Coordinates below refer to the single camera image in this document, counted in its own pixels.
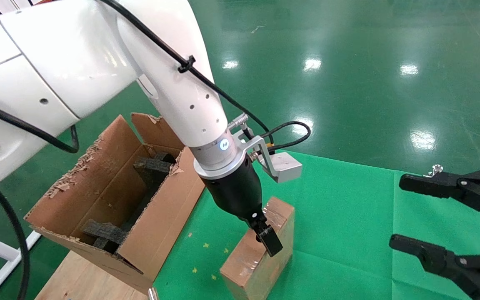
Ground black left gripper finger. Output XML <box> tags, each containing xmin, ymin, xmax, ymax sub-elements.
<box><xmin>246</xmin><ymin>212</ymin><xmax>284</xmax><ymax>258</ymax></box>

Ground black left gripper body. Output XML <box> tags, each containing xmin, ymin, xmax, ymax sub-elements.
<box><xmin>202</xmin><ymin>160</ymin><xmax>264</xmax><ymax>221</ymax></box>

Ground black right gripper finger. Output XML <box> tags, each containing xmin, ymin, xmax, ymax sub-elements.
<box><xmin>399</xmin><ymin>170</ymin><xmax>480</xmax><ymax>225</ymax></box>
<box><xmin>389</xmin><ymin>234</ymin><xmax>480</xmax><ymax>300</ymax></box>

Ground small brown cardboard box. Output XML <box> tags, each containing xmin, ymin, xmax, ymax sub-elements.
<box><xmin>220</xmin><ymin>197</ymin><xmax>295</xmax><ymax>300</ymax></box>

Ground large open cardboard carton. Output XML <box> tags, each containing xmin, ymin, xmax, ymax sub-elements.
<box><xmin>24</xmin><ymin>112</ymin><xmax>206</xmax><ymax>294</ymax></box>

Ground green cloth mat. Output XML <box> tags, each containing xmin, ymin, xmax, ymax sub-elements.
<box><xmin>153</xmin><ymin>151</ymin><xmax>480</xmax><ymax>300</ymax></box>

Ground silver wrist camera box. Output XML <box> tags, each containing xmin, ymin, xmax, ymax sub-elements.
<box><xmin>234</xmin><ymin>134</ymin><xmax>303</xmax><ymax>184</ymax></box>

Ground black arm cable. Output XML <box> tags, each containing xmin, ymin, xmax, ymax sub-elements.
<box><xmin>0</xmin><ymin>0</ymin><xmax>311</xmax><ymax>300</ymax></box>

